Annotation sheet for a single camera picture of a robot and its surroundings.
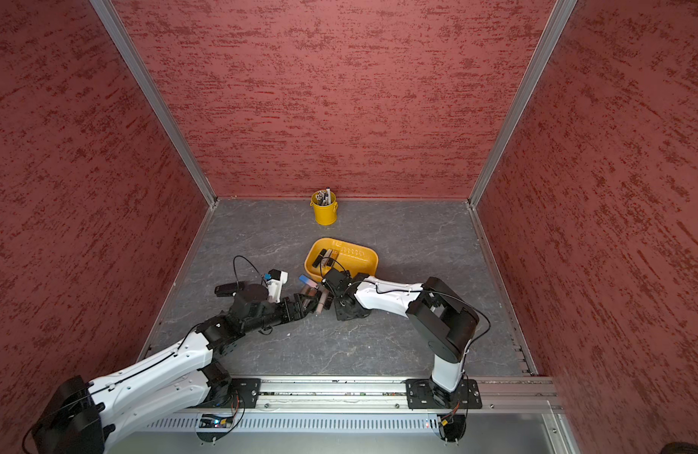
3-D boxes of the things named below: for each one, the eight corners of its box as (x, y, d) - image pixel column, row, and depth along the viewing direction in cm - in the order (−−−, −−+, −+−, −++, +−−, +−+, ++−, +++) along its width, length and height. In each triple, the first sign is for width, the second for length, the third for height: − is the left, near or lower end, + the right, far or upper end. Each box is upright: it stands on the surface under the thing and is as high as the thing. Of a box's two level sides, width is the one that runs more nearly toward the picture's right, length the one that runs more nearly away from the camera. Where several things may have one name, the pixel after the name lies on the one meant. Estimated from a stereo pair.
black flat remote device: (217, 296, 94) (212, 291, 91) (221, 287, 97) (216, 281, 93) (243, 297, 94) (239, 291, 91) (245, 287, 97) (241, 281, 93)
